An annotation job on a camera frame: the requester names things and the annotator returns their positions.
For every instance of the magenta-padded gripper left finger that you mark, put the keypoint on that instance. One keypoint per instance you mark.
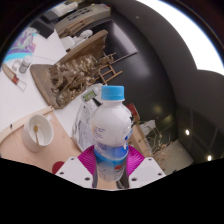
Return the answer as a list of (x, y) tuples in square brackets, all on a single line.
[(86, 159)]

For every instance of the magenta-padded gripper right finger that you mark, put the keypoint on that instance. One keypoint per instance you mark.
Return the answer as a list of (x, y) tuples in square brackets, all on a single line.
[(136, 160)]

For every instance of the blue-capped plastic water bottle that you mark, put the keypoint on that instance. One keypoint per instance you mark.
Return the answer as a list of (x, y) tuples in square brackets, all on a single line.
[(111, 130)]

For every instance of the brown cardboard box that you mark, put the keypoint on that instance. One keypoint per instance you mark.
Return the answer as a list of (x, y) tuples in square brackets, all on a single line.
[(141, 140)]

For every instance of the crumpled newspaper sheet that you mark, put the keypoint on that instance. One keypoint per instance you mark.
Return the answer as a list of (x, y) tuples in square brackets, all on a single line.
[(83, 130)]

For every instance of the red box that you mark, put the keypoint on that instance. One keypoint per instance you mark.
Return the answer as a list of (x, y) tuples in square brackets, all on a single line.
[(133, 111)]

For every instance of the recessed ceiling spotlights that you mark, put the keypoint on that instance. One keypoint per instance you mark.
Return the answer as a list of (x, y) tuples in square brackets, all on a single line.
[(187, 132)]

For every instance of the white ceramic cup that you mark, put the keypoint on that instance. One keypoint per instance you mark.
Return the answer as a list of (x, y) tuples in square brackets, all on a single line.
[(30, 140)]

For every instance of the spray bottle with green label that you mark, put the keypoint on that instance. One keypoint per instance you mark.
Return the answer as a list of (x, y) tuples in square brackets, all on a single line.
[(90, 96)]

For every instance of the brown carved sculpture on board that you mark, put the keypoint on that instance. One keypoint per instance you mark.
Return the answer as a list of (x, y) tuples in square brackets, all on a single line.
[(70, 78)]

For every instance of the small wooden easel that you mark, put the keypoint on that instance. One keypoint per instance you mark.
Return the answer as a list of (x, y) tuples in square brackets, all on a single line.
[(109, 70)]

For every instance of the wooden ruler with red mark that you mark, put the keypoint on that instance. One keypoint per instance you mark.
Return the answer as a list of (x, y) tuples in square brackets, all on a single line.
[(13, 77)]

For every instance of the small glass jar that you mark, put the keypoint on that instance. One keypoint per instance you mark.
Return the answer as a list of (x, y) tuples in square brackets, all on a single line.
[(25, 65)]

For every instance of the white chair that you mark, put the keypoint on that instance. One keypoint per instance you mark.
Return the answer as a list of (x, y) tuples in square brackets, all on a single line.
[(67, 42)]

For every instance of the white plaster bust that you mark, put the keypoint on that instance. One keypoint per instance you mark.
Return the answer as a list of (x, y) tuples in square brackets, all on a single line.
[(85, 35)]

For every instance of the tall wooden easel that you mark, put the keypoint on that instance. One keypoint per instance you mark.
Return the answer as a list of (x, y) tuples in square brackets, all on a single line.
[(75, 28)]

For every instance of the long ceiling light strip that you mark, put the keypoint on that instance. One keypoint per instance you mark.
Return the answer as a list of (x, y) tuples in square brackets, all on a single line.
[(190, 33)]

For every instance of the beige cabinet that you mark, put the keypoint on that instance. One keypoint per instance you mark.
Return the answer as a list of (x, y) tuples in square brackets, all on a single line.
[(85, 15)]

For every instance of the black flat box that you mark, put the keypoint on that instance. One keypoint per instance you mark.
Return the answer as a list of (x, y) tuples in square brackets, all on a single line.
[(50, 17)]

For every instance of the dark wall screen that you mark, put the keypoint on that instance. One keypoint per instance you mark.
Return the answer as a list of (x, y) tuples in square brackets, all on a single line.
[(121, 38)]

